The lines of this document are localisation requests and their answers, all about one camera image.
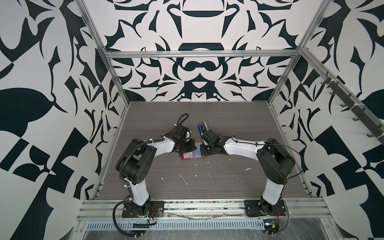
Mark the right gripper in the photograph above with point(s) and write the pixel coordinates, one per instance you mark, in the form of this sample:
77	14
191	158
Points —
202	148

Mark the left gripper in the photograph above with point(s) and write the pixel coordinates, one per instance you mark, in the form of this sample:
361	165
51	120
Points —
192	143

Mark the blue card stand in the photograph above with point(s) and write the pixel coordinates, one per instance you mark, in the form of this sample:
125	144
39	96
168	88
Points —
200	129

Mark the red card holder wallet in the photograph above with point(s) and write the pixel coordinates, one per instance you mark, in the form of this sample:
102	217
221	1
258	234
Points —
196	154

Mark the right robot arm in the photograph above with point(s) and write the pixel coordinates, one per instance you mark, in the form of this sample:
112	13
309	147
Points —
274	159

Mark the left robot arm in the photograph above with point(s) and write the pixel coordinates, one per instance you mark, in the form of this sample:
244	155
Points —
135	163

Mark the right base electronics board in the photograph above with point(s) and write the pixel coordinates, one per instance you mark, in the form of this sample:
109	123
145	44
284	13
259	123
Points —
271	226

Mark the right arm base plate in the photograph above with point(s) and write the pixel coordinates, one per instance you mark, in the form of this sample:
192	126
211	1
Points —
261	208

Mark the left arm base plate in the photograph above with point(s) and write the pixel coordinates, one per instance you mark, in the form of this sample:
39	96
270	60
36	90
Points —
150	208

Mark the white vented cable duct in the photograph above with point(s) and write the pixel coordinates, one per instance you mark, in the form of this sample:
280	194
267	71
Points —
184	224

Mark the aluminium front rail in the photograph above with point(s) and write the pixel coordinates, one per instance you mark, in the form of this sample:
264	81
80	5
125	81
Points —
206	209

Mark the wall hook rail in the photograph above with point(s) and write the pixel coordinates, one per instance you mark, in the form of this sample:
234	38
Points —
350	102

